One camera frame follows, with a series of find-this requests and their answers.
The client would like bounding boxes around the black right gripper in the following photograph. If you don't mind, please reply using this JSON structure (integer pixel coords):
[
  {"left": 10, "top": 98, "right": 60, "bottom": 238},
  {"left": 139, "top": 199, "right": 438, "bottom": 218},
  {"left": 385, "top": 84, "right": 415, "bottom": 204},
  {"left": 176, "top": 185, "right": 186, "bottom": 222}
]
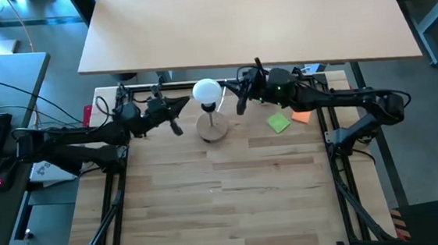
[{"left": 220, "top": 66, "right": 272, "bottom": 117}]

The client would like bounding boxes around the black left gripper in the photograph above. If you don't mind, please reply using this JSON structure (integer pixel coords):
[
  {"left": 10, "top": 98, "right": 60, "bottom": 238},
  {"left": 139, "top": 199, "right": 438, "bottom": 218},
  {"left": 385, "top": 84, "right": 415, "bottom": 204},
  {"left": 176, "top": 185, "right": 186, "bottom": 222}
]
[{"left": 134, "top": 94, "right": 194, "bottom": 140}]

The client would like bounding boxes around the lamp stand with wooden base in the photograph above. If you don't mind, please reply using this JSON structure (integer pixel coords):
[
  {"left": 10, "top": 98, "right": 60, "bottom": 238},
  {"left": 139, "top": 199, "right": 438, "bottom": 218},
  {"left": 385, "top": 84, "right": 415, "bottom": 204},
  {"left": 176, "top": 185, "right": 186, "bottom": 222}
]
[{"left": 194, "top": 101, "right": 230, "bottom": 144}]

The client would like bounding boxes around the green sticky note pad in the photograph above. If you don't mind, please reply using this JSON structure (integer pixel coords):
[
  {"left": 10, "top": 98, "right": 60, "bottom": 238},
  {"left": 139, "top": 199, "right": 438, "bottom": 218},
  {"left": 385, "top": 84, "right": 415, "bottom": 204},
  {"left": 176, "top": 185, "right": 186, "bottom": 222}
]
[{"left": 265, "top": 111, "right": 292, "bottom": 135}]

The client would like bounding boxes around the orange sticky note pad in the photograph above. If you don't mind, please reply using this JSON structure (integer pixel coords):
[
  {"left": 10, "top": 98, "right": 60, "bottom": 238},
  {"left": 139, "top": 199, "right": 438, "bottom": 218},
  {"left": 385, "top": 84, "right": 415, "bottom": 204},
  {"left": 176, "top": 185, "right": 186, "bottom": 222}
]
[{"left": 290, "top": 109, "right": 314, "bottom": 126}]

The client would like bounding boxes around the large light wooden desk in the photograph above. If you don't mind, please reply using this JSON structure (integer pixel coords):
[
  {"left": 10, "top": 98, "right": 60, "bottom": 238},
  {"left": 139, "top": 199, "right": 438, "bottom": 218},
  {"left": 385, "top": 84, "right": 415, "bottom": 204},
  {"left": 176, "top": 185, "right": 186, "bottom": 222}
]
[{"left": 72, "top": 0, "right": 423, "bottom": 85}]

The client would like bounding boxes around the small blue white object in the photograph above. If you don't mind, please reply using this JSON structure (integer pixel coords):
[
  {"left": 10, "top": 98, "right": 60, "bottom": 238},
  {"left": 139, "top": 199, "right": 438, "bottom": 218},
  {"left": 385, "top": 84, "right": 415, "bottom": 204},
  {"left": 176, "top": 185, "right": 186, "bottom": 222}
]
[{"left": 303, "top": 62, "right": 328, "bottom": 74}]

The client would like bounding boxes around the small red object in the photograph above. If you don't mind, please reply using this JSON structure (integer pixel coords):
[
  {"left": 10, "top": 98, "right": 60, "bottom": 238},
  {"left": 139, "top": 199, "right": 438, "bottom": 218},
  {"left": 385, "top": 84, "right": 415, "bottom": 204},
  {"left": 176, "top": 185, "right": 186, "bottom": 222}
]
[{"left": 81, "top": 105, "right": 94, "bottom": 129}]

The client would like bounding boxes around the white printed box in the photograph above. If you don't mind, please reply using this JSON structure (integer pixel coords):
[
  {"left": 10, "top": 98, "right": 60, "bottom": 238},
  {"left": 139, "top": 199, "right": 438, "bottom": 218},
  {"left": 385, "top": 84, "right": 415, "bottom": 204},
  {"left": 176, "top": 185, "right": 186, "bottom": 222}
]
[{"left": 29, "top": 156, "right": 84, "bottom": 184}]

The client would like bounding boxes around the black computer mouse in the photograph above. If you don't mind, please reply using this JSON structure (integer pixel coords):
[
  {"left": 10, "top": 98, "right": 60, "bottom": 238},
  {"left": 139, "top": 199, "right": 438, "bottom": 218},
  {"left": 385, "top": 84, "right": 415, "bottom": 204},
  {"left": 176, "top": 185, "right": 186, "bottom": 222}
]
[{"left": 0, "top": 155, "right": 22, "bottom": 192}]

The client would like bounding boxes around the black aluminium table frame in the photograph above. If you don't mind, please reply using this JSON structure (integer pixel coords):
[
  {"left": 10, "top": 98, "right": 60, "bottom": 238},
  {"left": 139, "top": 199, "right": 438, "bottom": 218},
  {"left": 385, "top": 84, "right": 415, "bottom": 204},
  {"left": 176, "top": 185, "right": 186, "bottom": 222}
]
[{"left": 59, "top": 65, "right": 404, "bottom": 245}]

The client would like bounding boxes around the thin black cable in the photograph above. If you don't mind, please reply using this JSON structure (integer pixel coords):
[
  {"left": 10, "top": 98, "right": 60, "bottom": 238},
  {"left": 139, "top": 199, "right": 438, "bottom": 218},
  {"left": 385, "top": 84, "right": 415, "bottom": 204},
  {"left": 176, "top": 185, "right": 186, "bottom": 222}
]
[{"left": 0, "top": 65, "right": 83, "bottom": 131}]

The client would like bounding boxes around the thin yellow cable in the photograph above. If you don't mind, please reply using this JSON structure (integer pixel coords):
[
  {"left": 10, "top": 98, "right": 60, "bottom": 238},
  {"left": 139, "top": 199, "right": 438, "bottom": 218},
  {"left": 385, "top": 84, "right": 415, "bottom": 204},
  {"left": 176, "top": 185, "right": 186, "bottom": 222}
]
[{"left": 5, "top": 0, "right": 35, "bottom": 54}]

